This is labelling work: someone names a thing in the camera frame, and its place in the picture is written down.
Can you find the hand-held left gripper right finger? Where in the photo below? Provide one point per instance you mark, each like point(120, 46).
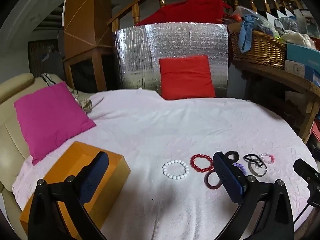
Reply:
point(228, 177)

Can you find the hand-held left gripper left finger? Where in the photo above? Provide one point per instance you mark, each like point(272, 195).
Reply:
point(96, 177)

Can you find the orange cardboard box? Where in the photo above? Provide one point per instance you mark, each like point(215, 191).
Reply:
point(62, 170)

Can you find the dark red bangle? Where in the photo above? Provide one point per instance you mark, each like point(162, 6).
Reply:
point(207, 181)

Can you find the black carabiner clip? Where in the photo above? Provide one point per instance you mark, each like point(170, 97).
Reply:
point(247, 158)

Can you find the magenta cushion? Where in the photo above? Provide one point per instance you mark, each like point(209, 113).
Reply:
point(52, 120)

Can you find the patterned grey cloth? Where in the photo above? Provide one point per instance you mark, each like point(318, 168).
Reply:
point(85, 103)

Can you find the pale pink blanket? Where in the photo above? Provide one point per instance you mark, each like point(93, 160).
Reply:
point(162, 130)

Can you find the beige leather sofa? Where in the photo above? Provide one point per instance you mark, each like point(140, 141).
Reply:
point(10, 135)

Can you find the curved wooden shelf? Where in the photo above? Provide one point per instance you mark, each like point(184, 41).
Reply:
point(275, 76)

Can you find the white patterned box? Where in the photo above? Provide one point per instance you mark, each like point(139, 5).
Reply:
point(295, 69)

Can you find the striped cloth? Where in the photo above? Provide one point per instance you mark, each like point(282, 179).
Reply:
point(48, 80)

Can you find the red cushion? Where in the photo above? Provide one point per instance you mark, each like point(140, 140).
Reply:
point(186, 77)

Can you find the blue cardboard box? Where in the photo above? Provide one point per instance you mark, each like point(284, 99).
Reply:
point(305, 55)

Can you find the silver foil insulation panel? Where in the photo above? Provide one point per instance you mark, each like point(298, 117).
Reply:
point(135, 60)

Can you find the wicker basket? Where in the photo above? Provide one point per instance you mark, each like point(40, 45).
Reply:
point(260, 50)

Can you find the white fluffy bundle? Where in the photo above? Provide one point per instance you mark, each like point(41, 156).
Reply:
point(297, 38)

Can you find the blue cloth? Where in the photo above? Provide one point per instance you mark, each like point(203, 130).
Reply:
point(246, 32)

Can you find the wooden column cabinet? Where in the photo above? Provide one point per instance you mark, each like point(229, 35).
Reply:
point(82, 17)

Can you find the red cloth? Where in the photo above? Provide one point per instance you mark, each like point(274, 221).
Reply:
point(190, 10)

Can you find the wooden stair railing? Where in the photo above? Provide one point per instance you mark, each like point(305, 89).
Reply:
point(136, 7)

